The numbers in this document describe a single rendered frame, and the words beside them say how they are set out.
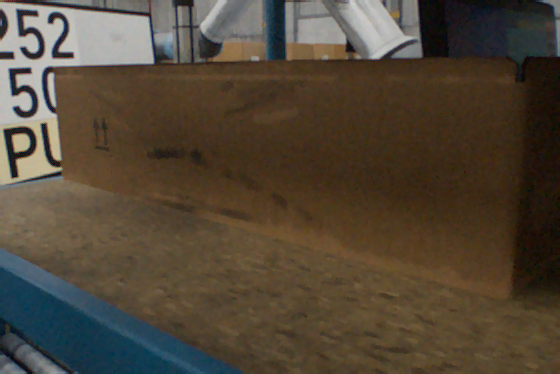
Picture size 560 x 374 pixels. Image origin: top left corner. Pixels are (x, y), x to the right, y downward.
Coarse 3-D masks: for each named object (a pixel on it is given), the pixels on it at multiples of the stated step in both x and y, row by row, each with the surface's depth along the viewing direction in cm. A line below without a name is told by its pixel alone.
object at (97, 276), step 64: (0, 192) 45; (64, 192) 44; (0, 256) 28; (64, 256) 30; (128, 256) 29; (192, 256) 29; (256, 256) 29; (320, 256) 29; (64, 320) 23; (128, 320) 21; (192, 320) 22; (256, 320) 22; (320, 320) 22; (384, 320) 22; (448, 320) 21; (512, 320) 21
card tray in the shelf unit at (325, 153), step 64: (128, 64) 39; (192, 64) 34; (256, 64) 30; (320, 64) 27; (384, 64) 25; (448, 64) 23; (512, 64) 21; (64, 128) 48; (128, 128) 41; (192, 128) 35; (256, 128) 31; (320, 128) 28; (384, 128) 26; (448, 128) 23; (512, 128) 22; (128, 192) 42; (192, 192) 37; (256, 192) 32; (320, 192) 29; (384, 192) 26; (448, 192) 24; (512, 192) 22; (384, 256) 27; (448, 256) 25; (512, 256) 23
